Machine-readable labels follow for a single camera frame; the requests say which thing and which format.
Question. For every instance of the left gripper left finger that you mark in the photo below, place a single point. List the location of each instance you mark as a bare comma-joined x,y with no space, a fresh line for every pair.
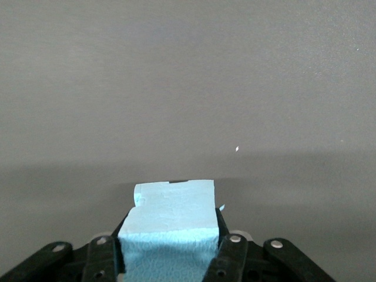
100,258

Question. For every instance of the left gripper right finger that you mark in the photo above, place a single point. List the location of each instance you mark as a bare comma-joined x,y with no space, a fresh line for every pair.
232,258

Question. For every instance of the light blue foam block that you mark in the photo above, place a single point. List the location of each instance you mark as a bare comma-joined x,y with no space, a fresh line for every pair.
170,220

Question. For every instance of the dark grey table mat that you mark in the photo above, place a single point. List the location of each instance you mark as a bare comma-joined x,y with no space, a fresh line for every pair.
176,88

